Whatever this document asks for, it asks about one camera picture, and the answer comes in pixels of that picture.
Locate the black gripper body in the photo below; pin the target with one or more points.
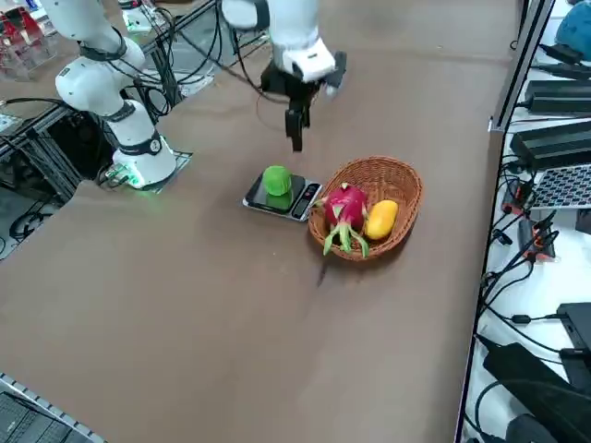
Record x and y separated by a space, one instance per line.
286 87

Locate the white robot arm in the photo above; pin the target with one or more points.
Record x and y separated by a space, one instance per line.
92 83

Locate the white electronic scale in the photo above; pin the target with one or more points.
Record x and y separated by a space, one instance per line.
300 203

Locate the pink dragon fruit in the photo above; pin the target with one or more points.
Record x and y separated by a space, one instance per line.
346 207

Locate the brown wicker basket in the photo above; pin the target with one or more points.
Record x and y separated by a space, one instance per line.
383 180

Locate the yellow mango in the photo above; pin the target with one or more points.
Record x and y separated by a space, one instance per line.
381 219

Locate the white device with green light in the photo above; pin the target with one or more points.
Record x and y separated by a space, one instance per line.
136 18

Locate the black and red device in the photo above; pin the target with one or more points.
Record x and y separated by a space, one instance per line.
538 237

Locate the clear acrylic shelf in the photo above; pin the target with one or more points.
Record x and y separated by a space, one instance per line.
25 46

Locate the small black power adapter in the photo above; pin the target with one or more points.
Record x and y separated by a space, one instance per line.
563 53

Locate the silver perforated stand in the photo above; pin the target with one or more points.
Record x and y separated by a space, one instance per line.
563 184

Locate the blue round object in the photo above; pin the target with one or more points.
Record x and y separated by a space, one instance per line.
575 25

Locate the black box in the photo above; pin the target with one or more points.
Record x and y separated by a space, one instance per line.
577 327

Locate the aluminium profile post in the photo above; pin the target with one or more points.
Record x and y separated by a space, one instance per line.
522 69

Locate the black metal frame rack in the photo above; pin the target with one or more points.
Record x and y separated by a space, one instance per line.
41 143

